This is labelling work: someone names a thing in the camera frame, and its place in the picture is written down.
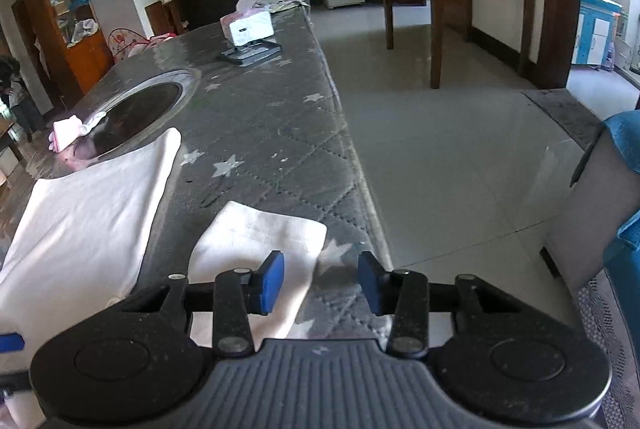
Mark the low wooden cabinet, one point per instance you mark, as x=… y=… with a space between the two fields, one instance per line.
x=165 y=16

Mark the wooden shelf cabinet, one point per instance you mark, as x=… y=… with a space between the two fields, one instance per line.
x=60 y=39

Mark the blue and white cabinet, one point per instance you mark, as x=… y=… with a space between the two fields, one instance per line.
x=595 y=29

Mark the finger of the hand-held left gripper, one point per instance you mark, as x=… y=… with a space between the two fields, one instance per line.
x=10 y=342

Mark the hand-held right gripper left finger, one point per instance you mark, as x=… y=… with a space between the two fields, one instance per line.
x=272 y=283

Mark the grey floor mat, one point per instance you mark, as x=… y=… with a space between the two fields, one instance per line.
x=565 y=114

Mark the pink and white tissue box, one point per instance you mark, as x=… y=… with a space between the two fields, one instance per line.
x=247 y=25

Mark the black tray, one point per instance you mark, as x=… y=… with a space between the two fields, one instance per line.
x=248 y=53

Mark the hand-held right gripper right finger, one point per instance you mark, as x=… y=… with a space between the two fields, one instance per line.
x=370 y=283

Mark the white cloth garment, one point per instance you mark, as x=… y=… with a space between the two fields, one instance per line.
x=95 y=209

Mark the round black glass inset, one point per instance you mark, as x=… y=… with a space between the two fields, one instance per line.
x=135 y=111

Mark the grey star-print table cover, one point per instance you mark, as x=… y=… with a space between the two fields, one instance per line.
x=280 y=119

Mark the grey fabric chair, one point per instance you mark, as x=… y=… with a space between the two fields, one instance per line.
x=590 y=209

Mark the teal cloth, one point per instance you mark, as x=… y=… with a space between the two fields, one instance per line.
x=625 y=139

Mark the small pink cloth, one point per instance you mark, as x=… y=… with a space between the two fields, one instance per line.
x=67 y=133

